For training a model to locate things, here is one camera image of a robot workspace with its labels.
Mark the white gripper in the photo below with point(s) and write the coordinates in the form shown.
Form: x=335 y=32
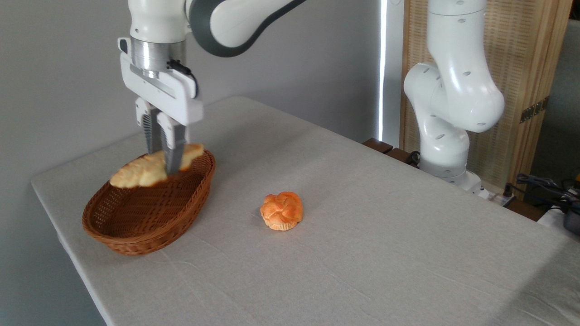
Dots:
x=174 y=102

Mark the long braided bread loaf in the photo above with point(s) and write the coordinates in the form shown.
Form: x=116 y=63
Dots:
x=138 y=172

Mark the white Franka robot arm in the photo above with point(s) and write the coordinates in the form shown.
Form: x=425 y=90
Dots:
x=453 y=90

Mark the round orange bread roll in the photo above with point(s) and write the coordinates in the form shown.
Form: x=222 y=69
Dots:
x=282 y=210

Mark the brown wicker basket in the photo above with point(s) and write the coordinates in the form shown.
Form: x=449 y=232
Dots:
x=136 y=228

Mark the dark wooden base table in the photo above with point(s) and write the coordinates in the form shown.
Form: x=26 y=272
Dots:
x=378 y=145

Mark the grey tablecloth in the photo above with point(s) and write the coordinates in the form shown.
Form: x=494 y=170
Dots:
x=362 y=253

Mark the wooden folding screen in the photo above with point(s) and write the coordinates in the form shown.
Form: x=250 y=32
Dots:
x=521 y=54

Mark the metal screen hinge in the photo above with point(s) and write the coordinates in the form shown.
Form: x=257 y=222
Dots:
x=534 y=109

